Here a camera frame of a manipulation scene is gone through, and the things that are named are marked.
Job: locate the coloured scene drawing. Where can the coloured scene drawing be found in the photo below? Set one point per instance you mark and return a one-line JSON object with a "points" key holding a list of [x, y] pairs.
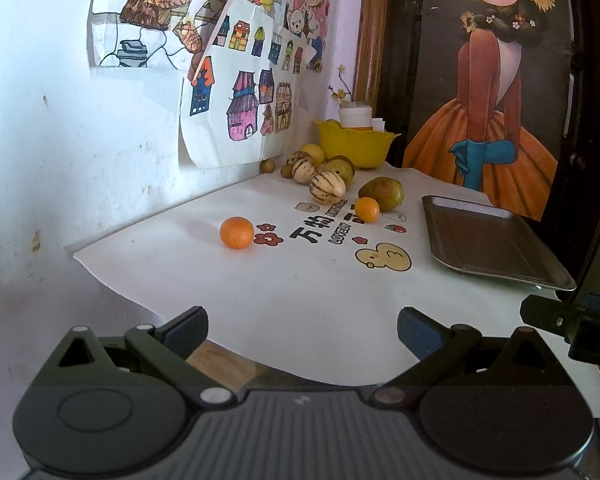
{"points": [[158, 34]]}

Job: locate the white orange cup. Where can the white orange cup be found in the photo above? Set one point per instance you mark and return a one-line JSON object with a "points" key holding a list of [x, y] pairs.
{"points": [[356, 115]]}

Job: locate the small white cup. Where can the small white cup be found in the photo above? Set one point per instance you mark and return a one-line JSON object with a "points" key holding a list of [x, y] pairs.
{"points": [[378, 124]]}

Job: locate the cartoon kids drawing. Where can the cartoon kids drawing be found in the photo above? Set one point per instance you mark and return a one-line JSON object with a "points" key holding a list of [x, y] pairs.
{"points": [[308, 20]]}

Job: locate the green-brown pear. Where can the green-brown pear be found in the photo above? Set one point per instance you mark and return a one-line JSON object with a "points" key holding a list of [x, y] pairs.
{"points": [[388, 192]]}

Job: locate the yellow lemon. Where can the yellow lemon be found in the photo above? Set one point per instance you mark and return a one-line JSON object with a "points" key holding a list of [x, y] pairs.
{"points": [[315, 152]]}

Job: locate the brown kiwi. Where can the brown kiwi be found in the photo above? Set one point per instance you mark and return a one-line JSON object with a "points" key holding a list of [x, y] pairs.
{"points": [[346, 160]]}

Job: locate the yellow dried flower sprig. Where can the yellow dried flower sprig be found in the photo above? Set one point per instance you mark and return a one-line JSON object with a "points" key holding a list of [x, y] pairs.
{"points": [[341, 94]]}

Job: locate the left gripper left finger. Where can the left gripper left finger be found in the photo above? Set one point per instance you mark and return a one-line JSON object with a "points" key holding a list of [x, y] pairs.
{"points": [[163, 352]]}

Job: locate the striped pepino melon front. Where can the striped pepino melon front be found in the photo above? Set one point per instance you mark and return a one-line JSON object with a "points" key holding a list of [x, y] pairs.
{"points": [[327, 187]]}

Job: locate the metal tray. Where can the metal tray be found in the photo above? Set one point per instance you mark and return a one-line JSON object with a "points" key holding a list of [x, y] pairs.
{"points": [[487, 241]]}

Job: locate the orange tangerine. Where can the orange tangerine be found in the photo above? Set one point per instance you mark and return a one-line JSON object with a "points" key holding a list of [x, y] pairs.
{"points": [[367, 209], [236, 232]]}

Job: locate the houses drawing paper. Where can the houses drawing paper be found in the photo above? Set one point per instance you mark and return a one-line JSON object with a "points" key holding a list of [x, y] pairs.
{"points": [[242, 105]]}

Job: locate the striped pepino melon back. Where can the striped pepino melon back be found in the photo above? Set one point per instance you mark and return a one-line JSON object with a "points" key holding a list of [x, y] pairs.
{"points": [[293, 158]]}

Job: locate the wooden door frame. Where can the wooden door frame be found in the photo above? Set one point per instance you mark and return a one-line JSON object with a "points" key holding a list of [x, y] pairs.
{"points": [[371, 41]]}

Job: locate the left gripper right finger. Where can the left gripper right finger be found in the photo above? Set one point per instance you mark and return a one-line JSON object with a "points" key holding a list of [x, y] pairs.
{"points": [[441, 353]]}

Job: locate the striped pepino melon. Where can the striped pepino melon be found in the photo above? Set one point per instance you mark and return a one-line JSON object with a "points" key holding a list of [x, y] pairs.
{"points": [[327, 187], [303, 171], [293, 158]]}

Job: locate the green pear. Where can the green pear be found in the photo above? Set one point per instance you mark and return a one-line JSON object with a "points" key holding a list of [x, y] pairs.
{"points": [[341, 168]]}

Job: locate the yellow plastic bowl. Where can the yellow plastic bowl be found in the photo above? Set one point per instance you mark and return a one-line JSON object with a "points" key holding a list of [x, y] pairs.
{"points": [[366, 149]]}

